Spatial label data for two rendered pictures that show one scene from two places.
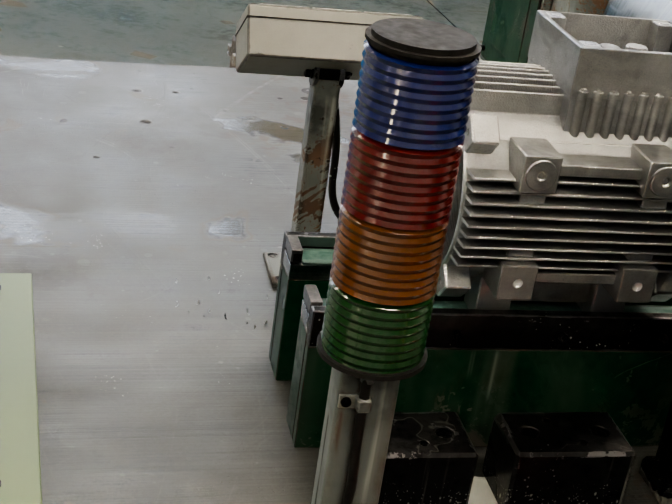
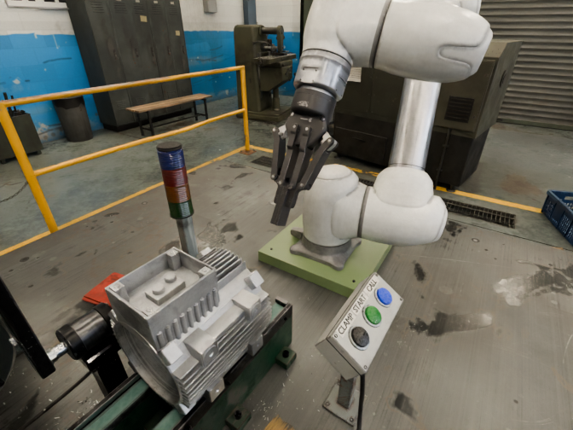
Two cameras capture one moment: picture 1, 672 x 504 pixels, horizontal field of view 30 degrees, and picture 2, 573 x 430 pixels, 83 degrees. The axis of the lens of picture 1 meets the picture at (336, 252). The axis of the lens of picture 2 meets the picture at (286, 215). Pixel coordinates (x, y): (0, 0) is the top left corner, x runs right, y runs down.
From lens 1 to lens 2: 141 cm
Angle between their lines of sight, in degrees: 112
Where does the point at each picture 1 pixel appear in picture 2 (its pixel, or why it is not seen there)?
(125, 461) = (273, 283)
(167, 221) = (419, 382)
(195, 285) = not seen: hidden behind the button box
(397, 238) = not seen: hidden behind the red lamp
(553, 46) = (195, 264)
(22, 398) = (297, 264)
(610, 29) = (181, 299)
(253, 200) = not seen: outside the picture
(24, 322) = (331, 278)
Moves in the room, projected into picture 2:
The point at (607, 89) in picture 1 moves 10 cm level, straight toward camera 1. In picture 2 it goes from (162, 270) to (152, 240)
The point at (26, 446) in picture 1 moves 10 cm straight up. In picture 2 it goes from (279, 257) to (278, 230)
